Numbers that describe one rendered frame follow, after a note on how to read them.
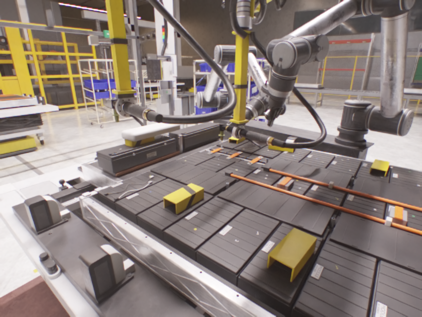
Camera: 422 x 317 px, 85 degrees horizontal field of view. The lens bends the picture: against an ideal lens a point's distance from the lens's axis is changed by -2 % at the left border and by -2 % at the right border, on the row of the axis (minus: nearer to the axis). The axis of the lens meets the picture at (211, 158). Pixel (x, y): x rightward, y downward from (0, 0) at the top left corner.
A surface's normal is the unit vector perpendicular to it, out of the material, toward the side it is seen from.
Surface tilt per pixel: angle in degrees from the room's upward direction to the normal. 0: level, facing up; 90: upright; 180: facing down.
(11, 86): 90
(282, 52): 100
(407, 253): 0
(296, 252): 0
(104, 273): 90
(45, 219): 90
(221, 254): 0
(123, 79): 90
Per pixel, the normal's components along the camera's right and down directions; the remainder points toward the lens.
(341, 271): 0.00, -0.94
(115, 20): 0.61, 0.28
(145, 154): 0.79, 0.22
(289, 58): -0.73, 0.42
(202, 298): -0.61, 0.28
